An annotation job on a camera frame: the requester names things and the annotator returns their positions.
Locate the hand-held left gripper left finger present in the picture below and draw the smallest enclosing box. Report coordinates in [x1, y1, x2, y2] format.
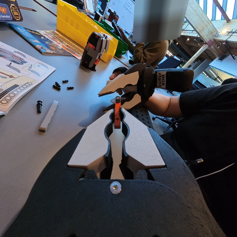
[68, 109, 114, 178]

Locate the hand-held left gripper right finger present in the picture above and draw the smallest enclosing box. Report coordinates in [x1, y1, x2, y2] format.
[121, 109, 165, 176]

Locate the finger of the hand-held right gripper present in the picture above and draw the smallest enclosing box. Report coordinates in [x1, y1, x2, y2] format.
[103, 93, 143, 112]
[98, 71, 139, 97]

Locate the orange toothed toy beam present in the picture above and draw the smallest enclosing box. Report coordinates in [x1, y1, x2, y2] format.
[114, 101, 122, 129]

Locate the light grey toy beam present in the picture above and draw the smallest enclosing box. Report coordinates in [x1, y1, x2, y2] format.
[39, 100, 59, 132]

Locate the person's right forearm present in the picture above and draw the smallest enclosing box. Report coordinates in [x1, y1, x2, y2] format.
[145, 92, 183, 118]

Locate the person's right hand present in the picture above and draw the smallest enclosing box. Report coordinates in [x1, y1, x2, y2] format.
[109, 72, 123, 81]

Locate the green plastic bin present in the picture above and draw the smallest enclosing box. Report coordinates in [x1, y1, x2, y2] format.
[93, 19, 128, 57]

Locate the grey black toy robot model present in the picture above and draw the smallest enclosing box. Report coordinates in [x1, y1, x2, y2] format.
[80, 31, 110, 72]

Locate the orange sticker sheet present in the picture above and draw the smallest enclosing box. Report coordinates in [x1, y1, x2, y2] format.
[37, 30, 83, 60]

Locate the whiteboard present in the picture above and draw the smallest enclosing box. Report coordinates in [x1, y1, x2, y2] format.
[104, 0, 135, 35]

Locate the yellow plastic bin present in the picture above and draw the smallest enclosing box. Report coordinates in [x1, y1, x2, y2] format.
[56, 0, 118, 63]

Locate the blue booklet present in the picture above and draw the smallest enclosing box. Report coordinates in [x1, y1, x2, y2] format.
[8, 23, 74, 56]

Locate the open instruction booklet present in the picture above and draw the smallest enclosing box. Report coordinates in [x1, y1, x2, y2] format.
[0, 41, 56, 116]

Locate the blue toy kit box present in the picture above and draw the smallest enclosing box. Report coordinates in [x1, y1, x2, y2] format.
[0, 0, 23, 22]

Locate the white cable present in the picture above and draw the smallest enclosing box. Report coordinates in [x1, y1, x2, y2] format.
[195, 163, 235, 180]

